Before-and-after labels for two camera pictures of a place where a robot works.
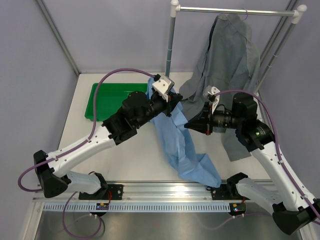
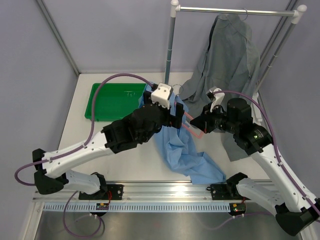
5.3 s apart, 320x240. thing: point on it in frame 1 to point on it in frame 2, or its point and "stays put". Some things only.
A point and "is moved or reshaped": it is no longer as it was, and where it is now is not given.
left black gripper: x=173 y=98 to x=171 y=120
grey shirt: x=231 y=65 stays put
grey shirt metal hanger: x=247 y=14 stays put
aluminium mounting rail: x=156 y=192 stays put
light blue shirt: x=199 y=168 is moved or reshaped
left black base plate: x=107 y=192 stays put
